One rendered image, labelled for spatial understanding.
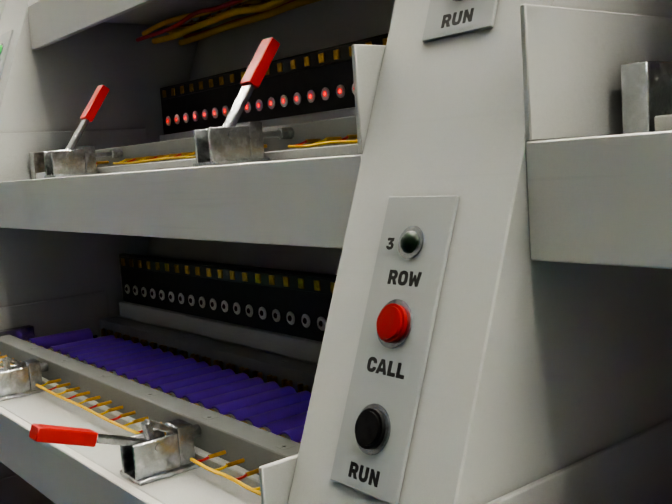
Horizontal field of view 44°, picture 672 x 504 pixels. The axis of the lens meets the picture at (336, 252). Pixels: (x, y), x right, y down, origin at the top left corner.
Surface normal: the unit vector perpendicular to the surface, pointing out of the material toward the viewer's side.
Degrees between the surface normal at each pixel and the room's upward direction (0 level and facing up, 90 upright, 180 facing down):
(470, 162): 90
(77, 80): 90
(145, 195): 111
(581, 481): 90
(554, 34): 90
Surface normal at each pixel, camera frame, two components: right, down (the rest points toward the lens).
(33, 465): -0.78, 0.12
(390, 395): -0.75, -0.23
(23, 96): 0.62, 0.04
